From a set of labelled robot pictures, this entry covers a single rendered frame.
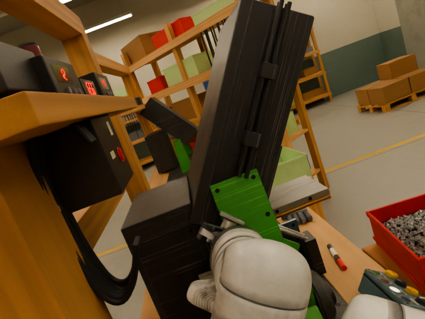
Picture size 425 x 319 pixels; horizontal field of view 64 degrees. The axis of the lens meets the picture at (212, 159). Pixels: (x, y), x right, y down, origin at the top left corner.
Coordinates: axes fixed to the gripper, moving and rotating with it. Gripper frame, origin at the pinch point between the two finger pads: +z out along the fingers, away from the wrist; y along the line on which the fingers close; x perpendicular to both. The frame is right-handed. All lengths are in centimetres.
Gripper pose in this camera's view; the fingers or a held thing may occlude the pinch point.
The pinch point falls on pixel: (234, 238)
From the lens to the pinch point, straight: 59.1
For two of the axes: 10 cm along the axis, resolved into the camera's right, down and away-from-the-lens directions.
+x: -4.1, 9.1, -0.6
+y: -9.1, -4.1, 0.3
